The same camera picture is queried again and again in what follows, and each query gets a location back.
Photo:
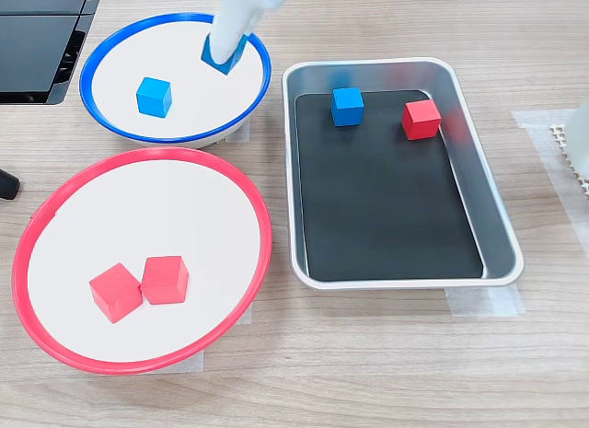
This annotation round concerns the blue cube block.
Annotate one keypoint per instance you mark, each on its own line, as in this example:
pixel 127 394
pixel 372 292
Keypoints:
pixel 237 60
pixel 154 97
pixel 348 107

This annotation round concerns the red cube block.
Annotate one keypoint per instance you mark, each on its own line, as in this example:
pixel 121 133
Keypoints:
pixel 421 119
pixel 164 281
pixel 115 293

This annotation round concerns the black tray liner mat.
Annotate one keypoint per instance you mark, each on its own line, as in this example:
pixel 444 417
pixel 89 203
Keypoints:
pixel 391 207

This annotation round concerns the silver metal tray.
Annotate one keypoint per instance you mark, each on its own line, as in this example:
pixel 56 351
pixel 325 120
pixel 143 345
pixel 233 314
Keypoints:
pixel 488 207

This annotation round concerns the blue rimmed white dish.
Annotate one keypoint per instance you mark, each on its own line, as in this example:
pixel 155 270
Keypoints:
pixel 184 110

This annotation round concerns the translucent tape strip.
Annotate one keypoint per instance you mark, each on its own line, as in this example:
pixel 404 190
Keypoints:
pixel 488 301
pixel 239 133
pixel 188 361

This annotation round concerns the black flat device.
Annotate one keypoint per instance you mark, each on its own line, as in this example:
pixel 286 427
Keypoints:
pixel 41 0
pixel 32 55

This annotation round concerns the red rimmed white dish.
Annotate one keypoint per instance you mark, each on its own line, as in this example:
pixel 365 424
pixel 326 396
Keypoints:
pixel 161 207

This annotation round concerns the black rounded stand foot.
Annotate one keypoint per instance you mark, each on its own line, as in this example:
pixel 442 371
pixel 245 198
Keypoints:
pixel 8 184

